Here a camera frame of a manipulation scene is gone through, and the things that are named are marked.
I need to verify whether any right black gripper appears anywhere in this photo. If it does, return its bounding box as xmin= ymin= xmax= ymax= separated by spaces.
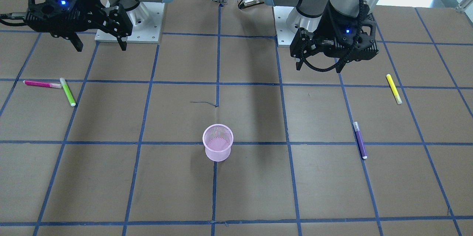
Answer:
xmin=25 ymin=0 xmax=133 ymax=52

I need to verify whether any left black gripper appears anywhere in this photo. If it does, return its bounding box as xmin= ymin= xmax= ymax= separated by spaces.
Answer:
xmin=289 ymin=5 xmax=380 ymax=74

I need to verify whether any pink marker pen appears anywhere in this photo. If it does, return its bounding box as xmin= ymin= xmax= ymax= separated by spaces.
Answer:
xmin=23 ymin=80 xmax=62 ymax=89

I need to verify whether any purple marker pen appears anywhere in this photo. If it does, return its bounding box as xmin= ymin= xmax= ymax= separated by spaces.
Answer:
xmin=353 ymin=121 xmax=368 ymax=160

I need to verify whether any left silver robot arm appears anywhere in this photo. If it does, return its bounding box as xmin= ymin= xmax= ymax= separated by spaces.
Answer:
xmin=265 ymin=0 xmax=379 ymax=73

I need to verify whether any pink mesh cup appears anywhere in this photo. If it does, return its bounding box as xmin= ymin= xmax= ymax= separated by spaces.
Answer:
xmin=202 ymin=124 xmax=234 ymax=162

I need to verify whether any green marker pen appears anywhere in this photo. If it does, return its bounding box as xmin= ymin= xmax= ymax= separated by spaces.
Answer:
xmin=59 ymin=78 xmax=76 ymax=107

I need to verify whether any yellow marker pen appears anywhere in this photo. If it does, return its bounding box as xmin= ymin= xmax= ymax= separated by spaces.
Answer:
xmin=386 ymin=74 xmax=402 ymax=105

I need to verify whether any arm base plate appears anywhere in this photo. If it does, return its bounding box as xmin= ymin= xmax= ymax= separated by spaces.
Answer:
xmin=273 ymin=6 xmax=337 ymax=48
xmin=95 ymin=1 xmax=165 ymax=44

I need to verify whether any silver cable connector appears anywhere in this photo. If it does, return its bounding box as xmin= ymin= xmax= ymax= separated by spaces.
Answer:
xmin=238 ymin=0 xmax=265 ymax=10

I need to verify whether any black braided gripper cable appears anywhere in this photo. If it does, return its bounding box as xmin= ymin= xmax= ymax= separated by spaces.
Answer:
xmin=300 ymin=0 xmax=370 ymax=73

